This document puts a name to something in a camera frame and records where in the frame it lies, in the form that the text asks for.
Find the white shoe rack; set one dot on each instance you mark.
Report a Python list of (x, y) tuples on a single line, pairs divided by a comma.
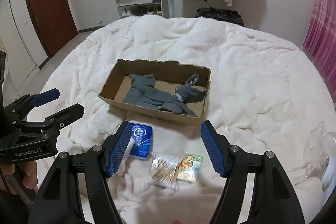
[(128, 8)]

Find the pink curtain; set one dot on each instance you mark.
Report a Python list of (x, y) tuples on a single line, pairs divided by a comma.
[(320, 40)]

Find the dark red door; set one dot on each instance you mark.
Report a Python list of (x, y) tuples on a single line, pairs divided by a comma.
[(53, 23)]

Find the person's left hand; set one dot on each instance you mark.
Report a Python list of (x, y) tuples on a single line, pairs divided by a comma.
[(28, 176)]

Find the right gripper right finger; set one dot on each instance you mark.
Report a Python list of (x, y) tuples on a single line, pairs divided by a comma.
[(273, 199)]

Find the dark clothes pile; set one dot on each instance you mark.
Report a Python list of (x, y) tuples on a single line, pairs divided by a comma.
[(224, 15)]

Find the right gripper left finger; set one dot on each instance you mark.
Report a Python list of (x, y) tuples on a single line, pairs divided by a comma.
[(58, 198)]

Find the open cardboard box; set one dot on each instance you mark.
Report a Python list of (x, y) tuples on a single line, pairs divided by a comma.
[(166, 90)]

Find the clear plastic bag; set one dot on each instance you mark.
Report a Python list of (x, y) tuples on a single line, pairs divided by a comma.
[(319, 148)]

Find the blue tissue pack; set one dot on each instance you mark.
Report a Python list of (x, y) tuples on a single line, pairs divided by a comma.
[(142, 136)]

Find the grey socks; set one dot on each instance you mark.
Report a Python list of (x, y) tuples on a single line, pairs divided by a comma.
[(143, 93)]

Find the cotton swab bag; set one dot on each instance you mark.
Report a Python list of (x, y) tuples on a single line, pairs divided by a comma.
[(164, 171)]

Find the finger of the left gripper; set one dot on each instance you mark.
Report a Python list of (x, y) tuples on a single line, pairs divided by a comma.
[(61, 115), (23, 105)]

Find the cartoon tissue pack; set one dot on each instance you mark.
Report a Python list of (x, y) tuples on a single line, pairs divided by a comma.
[(189, 167)]

